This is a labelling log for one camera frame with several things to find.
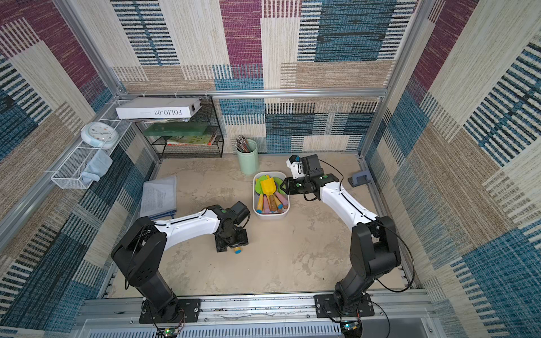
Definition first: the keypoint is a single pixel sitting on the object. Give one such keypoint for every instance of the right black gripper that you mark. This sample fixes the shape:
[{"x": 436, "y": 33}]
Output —
[{"x": 289, "y": 185}]

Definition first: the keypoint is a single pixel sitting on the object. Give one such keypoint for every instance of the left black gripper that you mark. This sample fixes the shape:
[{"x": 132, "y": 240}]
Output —
[{"x": 242, "y": 241}]

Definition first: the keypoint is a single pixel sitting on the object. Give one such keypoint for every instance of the purple shovel pink handle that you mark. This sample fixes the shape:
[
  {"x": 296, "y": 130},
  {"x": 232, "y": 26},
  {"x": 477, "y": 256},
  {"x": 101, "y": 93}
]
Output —
[
  {"x": 283, "y": 200},
  {"x": 266, "y": 205}
]

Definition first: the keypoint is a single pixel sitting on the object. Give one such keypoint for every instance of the yellow shovel wooden handle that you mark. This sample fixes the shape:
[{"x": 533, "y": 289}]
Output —
[{"x": 269, "y": 188}]

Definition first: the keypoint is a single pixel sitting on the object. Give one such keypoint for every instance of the green shovel wooden handle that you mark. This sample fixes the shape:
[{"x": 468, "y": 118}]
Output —
[{"x": 278, "y": 182}]

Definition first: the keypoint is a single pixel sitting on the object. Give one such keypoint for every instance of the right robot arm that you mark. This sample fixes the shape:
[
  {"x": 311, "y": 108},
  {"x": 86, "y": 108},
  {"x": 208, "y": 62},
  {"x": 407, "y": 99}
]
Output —
[{"x": 374, "y": 247}]

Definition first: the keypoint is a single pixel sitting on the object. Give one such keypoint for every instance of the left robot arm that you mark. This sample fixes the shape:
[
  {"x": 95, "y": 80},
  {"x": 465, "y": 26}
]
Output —
[{"x": 139, "y": 252}]

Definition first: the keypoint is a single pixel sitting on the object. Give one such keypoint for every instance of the white FOLIO-02 box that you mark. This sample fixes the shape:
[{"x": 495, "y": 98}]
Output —
[{"x": 159, "y": 108}]

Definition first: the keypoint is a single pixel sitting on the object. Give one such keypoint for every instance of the grey hole punch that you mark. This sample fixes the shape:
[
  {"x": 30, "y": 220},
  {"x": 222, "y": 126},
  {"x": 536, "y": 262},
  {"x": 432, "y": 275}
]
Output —
[{"x": 360, "y": 178}]

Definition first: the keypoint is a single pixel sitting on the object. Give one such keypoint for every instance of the green pen holder cup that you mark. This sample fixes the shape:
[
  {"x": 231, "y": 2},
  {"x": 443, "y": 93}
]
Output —
[{"x": 249, "y": 163}]

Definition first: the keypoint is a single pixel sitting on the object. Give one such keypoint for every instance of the pens in cup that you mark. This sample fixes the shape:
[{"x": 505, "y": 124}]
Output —
[{"x": 242, "y": 144}]

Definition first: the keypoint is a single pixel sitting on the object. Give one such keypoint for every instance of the colourful book on shelf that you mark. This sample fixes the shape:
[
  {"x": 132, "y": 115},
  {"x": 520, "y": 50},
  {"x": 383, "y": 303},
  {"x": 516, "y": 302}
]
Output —
[{"x": 200, "y": 140}]

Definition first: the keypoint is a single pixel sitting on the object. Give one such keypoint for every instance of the green book on shelf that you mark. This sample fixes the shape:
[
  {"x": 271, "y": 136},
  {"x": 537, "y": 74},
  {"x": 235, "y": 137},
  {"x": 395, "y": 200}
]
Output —
[{"x": 175, "y": 129}]

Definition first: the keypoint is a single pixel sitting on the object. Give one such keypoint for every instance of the light blue cloth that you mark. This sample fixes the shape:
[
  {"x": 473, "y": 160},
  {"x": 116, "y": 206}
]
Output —
[{"x": 96, "y": 168}]

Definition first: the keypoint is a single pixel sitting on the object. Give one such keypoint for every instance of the white round clock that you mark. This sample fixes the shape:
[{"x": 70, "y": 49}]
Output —
[{"x": 99, "y": 135}]

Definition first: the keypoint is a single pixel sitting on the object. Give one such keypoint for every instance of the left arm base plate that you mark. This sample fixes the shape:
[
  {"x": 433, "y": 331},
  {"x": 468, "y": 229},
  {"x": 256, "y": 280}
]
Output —
[{"x": 178, "y": 311}]

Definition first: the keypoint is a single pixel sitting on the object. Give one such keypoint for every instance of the black wire shelf rack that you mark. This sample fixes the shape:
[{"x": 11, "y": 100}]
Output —
[{"x": 207, "y": 114}]

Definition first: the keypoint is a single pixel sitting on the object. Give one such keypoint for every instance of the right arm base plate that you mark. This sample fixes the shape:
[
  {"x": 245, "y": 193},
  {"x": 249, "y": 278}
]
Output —
[{"x": 331, "y": 306}]

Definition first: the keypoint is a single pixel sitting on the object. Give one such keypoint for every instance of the white wire wall basket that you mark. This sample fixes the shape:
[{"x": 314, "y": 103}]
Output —
[{"x": 68, "y": 174}]

